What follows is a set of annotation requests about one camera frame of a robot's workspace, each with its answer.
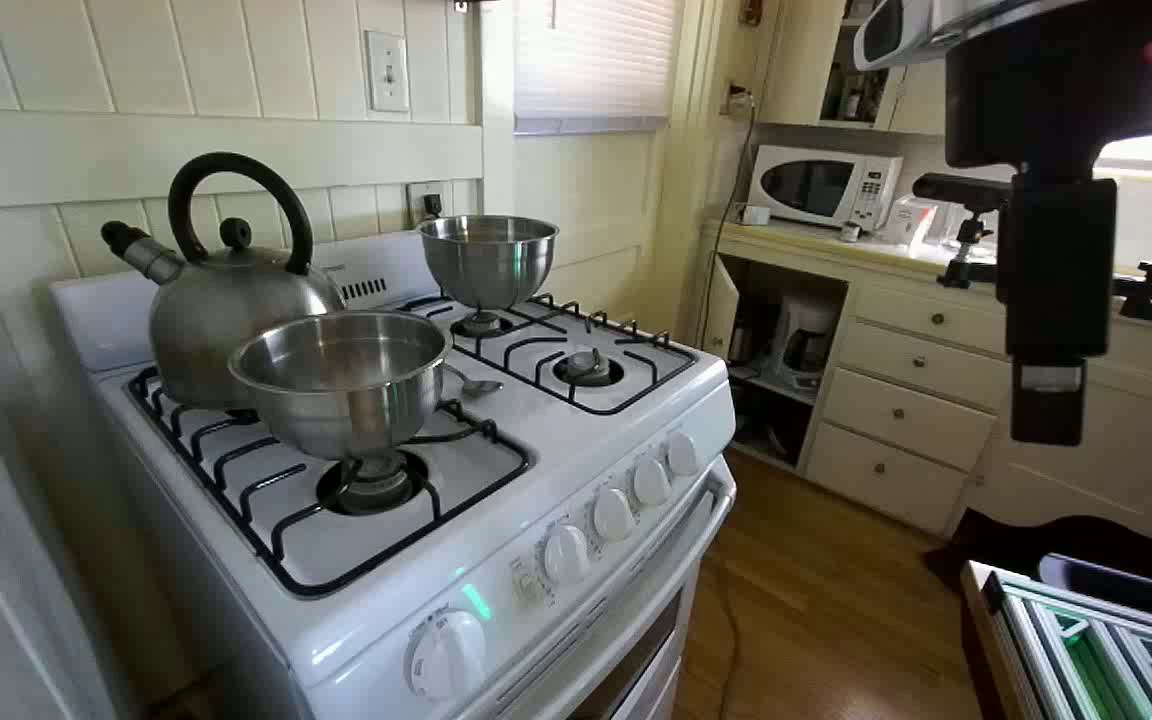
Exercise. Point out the black stereo camera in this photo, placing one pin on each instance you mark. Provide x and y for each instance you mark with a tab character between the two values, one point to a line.
957	188

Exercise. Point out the small silver metal bowl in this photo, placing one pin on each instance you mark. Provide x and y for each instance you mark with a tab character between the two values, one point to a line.
340	386

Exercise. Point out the black storage bin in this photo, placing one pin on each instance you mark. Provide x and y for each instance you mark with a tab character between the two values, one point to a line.
1070	541

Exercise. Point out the silver metal spoon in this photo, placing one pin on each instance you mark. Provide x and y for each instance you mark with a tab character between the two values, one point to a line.
479	388

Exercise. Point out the cream cabinet with drawers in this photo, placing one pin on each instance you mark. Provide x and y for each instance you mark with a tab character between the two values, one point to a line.
910	413

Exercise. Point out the white microwave oven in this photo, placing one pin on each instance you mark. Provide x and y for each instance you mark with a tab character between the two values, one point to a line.
810	186

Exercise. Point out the white stove knob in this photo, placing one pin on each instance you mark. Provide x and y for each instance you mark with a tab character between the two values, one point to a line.
681	453
561	549
445	653
613	512
649	483

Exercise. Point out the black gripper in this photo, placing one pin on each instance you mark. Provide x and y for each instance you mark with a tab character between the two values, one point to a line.
1070	93

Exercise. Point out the white coffee maker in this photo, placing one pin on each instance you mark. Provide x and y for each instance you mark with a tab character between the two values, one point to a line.
807	340

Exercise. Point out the bin with green frames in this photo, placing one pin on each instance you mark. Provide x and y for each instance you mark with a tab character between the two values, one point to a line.
1083	653

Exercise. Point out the black stove grate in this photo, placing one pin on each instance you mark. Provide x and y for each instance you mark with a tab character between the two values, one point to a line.
642	386
410	531

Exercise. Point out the white light switch plate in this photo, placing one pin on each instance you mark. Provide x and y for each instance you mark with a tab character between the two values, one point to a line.
386	68

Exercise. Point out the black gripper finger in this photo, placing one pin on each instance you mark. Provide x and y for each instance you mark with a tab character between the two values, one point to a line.
1051	402

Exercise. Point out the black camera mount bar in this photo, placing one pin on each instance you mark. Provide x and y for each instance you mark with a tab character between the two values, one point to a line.
967	253

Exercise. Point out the white wall outlet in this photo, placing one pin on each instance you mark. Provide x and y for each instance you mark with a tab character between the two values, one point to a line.
424	201

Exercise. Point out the white window blind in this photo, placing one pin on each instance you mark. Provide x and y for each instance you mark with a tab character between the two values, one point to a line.
589	63

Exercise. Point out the large silver metal bowl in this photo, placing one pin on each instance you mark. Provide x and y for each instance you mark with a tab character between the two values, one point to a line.
485	263

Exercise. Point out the cream wall cabinet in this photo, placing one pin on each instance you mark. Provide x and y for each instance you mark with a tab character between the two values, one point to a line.
799	66

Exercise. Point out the white gas stove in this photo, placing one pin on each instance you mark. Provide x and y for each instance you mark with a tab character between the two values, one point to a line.
337	626

